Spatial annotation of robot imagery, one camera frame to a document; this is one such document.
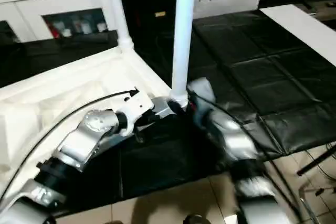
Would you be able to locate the dark rounded robot torso part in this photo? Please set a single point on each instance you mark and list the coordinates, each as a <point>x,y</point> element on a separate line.
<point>195,220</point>

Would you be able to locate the white plastic table top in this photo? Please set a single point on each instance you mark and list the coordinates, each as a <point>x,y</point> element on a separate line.
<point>52,90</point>

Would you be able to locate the white flat board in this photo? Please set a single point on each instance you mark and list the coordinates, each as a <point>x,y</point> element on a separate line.
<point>302,30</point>

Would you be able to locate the black work mat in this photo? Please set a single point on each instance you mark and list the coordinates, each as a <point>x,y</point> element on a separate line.
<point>262,64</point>

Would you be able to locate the black metal table frame leg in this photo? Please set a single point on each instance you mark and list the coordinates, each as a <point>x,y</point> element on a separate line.
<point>317,161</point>

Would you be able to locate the white glass-door cabinet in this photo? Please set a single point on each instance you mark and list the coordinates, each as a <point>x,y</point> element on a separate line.
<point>39,3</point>

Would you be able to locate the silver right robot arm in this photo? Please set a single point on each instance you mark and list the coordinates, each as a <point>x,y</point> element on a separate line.
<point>236,140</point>

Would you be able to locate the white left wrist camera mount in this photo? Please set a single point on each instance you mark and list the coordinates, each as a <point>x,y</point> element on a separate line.
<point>134,106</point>

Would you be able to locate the metal chair leg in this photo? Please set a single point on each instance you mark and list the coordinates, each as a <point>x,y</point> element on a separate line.
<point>305,205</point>

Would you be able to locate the white plastic table leg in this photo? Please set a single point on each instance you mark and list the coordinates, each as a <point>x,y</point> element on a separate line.
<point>116,3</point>
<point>183,24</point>

